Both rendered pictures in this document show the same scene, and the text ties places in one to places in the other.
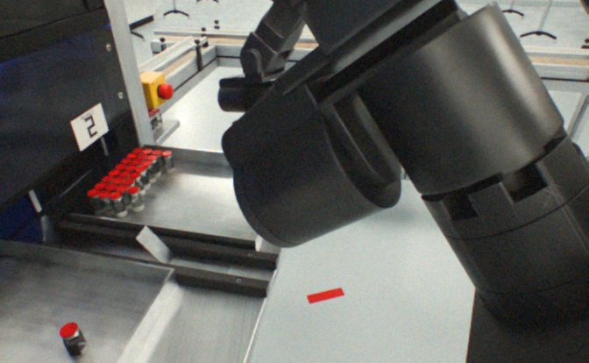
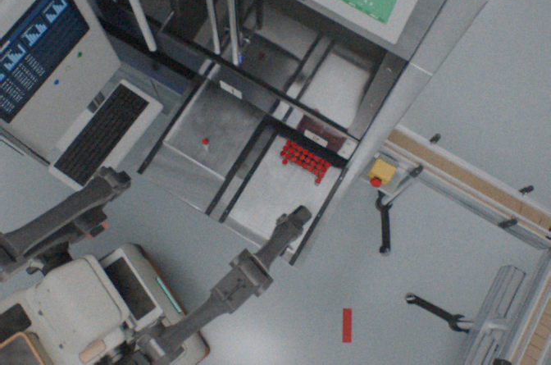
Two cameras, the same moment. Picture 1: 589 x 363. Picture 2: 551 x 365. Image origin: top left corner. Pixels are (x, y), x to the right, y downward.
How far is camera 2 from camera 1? 1.71 m
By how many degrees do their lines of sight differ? 61
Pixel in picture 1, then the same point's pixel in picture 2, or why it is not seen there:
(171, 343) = (198, 175)
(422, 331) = not seen: outside the picture
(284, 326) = (328, 280)
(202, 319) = (203, 187)
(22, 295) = (239, 120)
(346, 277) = (361, 353)
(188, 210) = (273, 189)
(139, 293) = (225, 164)
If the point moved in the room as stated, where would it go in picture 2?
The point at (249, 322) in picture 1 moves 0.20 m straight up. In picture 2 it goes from (196, 203) to (189, 193)
